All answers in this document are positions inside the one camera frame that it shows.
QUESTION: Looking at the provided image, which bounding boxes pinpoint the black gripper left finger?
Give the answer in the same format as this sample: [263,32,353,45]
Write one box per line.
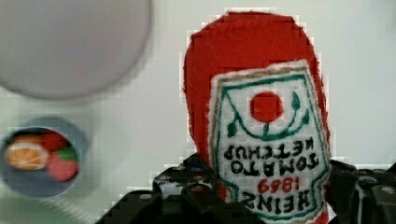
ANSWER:
[95,154,266,224]

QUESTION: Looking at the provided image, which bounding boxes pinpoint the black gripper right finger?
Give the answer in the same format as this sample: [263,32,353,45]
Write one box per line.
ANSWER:
[328,160,396,224]

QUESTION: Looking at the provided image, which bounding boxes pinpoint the red plush ketchup bottle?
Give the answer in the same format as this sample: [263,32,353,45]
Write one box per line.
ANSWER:
[184,11,331,224]

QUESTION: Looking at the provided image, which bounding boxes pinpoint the red strawberry toy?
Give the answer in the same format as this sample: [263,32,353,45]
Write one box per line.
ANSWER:
[42,131,79,182]

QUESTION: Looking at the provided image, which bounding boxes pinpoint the blue bowl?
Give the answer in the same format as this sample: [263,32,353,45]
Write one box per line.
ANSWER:
[1,117,88,199]

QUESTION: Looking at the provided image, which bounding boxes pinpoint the orange slice toy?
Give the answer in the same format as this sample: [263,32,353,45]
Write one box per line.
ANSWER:
[5,134,50,171]

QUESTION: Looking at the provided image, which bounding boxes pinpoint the lilac round plate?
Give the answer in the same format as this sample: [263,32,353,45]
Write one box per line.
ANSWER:
[0,0,152,100]

